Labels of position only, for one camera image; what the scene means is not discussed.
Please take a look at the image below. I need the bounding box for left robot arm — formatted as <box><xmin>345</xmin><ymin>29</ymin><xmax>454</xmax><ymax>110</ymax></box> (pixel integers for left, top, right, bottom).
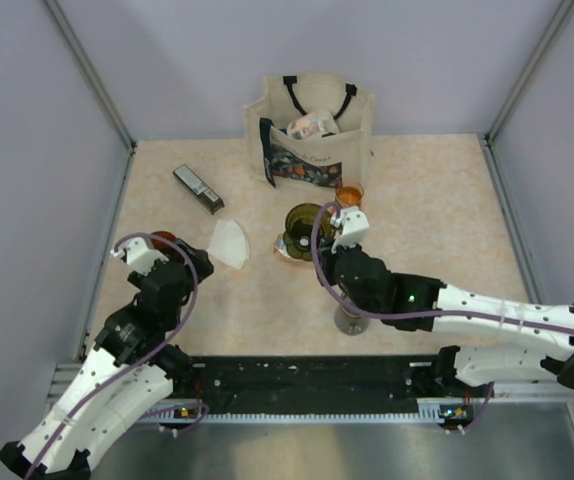
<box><xmin>0</xmin><ymin>232</ymin><xmax>214</xmax><ymax>479</ymax></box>

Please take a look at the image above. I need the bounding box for dark green glass dripper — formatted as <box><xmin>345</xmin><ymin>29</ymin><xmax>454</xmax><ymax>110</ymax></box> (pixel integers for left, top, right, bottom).
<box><xmin>280</xmin><ymin>203</ymin><xmax>322</xmax><ymax>262</ymax></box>

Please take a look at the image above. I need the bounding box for black rectangular box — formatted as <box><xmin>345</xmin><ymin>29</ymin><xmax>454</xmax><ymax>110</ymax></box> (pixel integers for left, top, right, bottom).
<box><xmin>173</xmin><ymin>164</ymin><xmax>225</xmax><ymax>215</ymax></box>

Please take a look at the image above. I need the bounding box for beige canvas tote bag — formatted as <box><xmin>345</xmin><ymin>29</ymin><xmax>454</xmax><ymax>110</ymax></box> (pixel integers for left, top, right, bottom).
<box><xmin>244</xmin><ymin>73</ymin><xmax>375</xmax><ymax>189</ymax></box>

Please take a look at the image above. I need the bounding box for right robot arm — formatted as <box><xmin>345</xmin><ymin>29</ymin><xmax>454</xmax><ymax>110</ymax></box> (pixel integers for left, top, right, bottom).
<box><xmin>312</xmin><ymin>239</ymin><xmax>574</xmax><ymax>396</ymax></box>

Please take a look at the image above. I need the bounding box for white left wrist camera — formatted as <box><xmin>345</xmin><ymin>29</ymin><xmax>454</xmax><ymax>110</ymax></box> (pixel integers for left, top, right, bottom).
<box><xmin>110</xmin><ymin>237</ymin><xmax>168</xmax><ymax>276</ymax></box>

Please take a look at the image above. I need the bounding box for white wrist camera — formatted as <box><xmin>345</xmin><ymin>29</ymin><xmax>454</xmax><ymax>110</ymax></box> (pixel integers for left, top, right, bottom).
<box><xmin>330</xmin><ymin>206</ymin><xmax>370</xmax><ymax>253</ymax></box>
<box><xmin>110</xmin><ymin>237</ymin><xmax>168</xmax><ymax>276</ymax></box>

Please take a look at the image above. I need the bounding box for pink pouch in bag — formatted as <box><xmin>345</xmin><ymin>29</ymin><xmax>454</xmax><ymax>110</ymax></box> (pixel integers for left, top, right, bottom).
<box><xmin>286</xmin><ymin>109</ymin><xmax>341</xmax><ymax>141</ymax></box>

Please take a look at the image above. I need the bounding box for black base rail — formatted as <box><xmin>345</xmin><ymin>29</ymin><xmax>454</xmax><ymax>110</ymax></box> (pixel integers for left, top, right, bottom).
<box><xmin>166</xmin><ymin>354</ymin><xmax>473</xmax><ymax>415</ymax></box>

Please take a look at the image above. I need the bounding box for pink liquid soap bottle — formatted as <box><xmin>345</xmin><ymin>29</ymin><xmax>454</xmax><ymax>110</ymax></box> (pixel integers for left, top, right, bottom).
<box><xmin>273</xmin><ymin>234</ymin><xmax>296</xmax><ymax>261</ymax></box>

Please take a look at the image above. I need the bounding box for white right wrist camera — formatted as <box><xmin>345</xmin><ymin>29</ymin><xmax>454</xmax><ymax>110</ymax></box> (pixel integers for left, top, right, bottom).
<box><xmin>330</xmin><ymin>206</ymin><xmax>370</xmax><ymax>253</ymax></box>

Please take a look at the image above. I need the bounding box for dark glass beaker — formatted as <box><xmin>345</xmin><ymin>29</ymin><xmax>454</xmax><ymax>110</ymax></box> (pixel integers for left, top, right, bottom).
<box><xmin>333</xmin><ymin>298</ymin><xmax>370</xmax><ymax>336</ymax></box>

